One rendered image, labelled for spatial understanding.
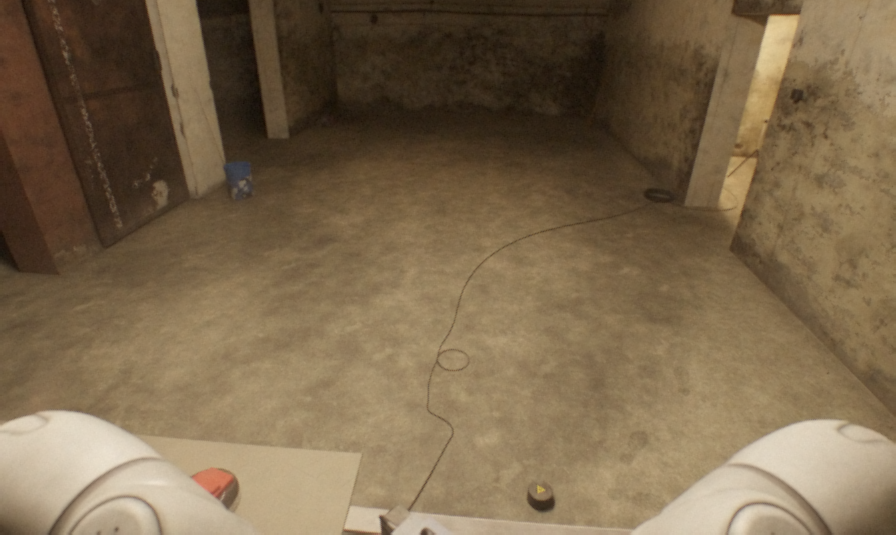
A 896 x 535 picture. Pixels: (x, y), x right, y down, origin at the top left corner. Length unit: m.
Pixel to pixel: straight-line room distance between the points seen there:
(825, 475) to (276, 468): 2.24
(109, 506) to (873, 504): 0.62
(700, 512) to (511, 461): 2.01
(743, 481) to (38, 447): 0.63
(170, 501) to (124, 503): 0.03
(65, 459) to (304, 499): 1.86
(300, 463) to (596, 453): 1.45
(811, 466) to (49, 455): 0.68
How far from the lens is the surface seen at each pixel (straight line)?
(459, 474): 2.36
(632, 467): 2.56
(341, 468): 2.41
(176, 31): 6.04
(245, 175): 5.80
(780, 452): 0.55
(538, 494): 2.25
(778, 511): 0.45
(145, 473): 0.50
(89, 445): 0.54
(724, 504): 0.44
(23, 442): 0.58
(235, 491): 2.14
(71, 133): 4.94
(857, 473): 0.56
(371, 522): 2.07
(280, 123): 8.87
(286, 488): 2.40
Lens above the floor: 1.89
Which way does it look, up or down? 27 degrees down
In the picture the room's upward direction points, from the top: 1 degrees clockwise
